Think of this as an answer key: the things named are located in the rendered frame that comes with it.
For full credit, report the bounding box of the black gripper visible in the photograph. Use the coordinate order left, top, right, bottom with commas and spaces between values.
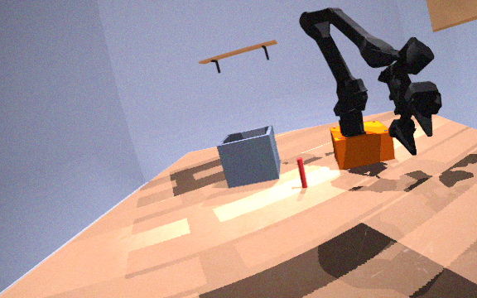
388, 79, 439, 156

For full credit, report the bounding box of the red peg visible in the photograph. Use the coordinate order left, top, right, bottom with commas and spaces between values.
297, 158, 307, 188

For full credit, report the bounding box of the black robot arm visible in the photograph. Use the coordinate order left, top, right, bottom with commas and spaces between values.
299, 7, 435, 137

